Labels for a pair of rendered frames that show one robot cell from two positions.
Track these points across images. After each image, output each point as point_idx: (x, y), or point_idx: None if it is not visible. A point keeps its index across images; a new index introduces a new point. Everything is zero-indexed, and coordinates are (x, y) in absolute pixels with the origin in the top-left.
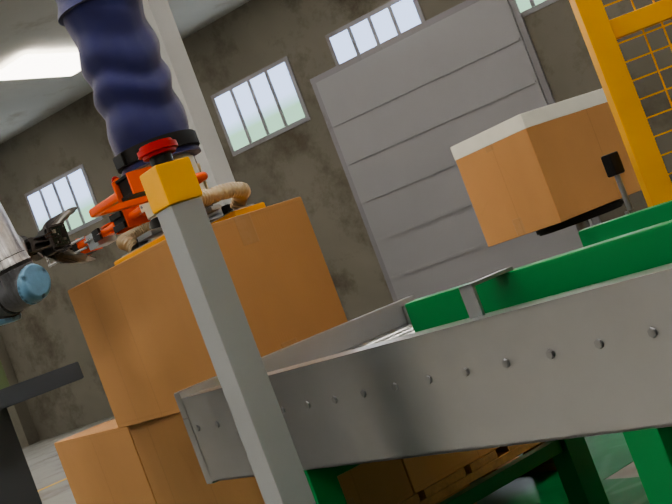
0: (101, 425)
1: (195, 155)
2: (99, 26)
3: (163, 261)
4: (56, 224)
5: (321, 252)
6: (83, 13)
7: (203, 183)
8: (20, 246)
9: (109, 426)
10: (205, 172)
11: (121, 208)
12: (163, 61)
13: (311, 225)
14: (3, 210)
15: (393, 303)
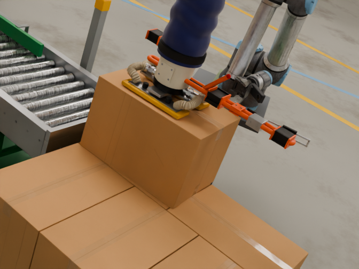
0: (276, 247)
1: (166, 60)
2: None
3: None
4: (236, 77)
5: (91, 102)
6: None
7: (157, 69)
8: (229, 68)
9: (246, 216)
10: (147, 56)
11: None
12: (177, 0)
13: (95, 89)
14: (237, 52)
15: (57, 126)
